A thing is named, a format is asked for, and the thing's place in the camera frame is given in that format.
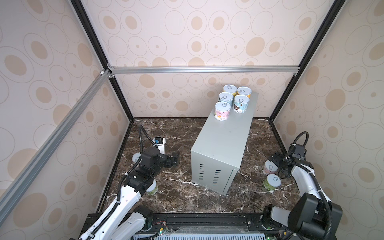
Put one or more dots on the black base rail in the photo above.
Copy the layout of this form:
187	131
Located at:
206	226

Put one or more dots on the green label can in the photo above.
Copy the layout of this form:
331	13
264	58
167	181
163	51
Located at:
153	188
272	182

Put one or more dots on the black corner frame post left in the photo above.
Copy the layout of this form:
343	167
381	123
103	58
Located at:
97	47

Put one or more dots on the silver aluminium rail left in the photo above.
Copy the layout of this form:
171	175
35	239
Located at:
20	185

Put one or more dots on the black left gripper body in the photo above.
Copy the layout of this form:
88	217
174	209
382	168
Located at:
167	162

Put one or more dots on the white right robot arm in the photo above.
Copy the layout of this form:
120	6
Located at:
314	216

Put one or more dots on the silver aluminium crossbar back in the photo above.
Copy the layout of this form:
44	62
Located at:
206	70

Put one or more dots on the black corner frame post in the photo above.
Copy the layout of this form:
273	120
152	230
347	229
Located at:
319	36
97	47

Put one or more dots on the yellow orange label can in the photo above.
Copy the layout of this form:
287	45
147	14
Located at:
244	91

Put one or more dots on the light blue label can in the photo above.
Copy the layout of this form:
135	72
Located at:
226	97

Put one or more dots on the orange fruit label can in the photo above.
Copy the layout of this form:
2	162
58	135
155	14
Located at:
136	157

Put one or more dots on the black corner frame post right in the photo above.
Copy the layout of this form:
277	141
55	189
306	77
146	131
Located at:
319	36

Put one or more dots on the teal label can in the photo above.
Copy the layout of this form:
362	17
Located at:
241	103

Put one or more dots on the grey metal cabinet box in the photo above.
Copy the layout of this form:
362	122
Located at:
217	153

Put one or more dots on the pink flower label can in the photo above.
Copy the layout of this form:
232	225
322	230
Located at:
269	168

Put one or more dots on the green label can right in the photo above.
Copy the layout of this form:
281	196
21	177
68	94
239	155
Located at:
272	182

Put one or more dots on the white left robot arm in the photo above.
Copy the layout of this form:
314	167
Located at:
126	198

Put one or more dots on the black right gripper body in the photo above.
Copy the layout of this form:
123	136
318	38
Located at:
282	162

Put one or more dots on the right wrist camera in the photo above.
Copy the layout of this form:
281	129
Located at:
297	151

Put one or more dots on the green label can left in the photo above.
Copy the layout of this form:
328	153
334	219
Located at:
153	188

